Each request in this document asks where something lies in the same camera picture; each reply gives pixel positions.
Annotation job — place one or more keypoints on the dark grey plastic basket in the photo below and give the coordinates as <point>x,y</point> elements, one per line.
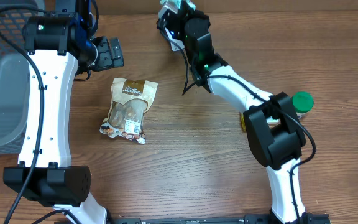
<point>14,76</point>

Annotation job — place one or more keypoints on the brown snack wrapper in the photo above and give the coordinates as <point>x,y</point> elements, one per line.
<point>131,99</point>

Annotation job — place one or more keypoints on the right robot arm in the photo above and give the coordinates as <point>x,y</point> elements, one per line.
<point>275,136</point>

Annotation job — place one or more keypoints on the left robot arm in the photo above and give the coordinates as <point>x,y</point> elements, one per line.
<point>59,45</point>

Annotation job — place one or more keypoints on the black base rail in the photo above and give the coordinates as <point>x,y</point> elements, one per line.
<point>194,221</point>

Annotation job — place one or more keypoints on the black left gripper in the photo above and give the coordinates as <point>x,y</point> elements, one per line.
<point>108,60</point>

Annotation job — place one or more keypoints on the white barcode scanner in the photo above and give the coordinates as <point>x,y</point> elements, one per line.
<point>179,44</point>

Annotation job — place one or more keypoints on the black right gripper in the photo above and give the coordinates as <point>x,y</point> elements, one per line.
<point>165,20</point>

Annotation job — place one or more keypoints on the yellow liquid bottle silver cap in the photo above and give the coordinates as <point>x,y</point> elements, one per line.
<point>243,124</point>

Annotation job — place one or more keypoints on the green lidded jar with tissues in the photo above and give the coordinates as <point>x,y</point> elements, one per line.
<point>303,102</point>

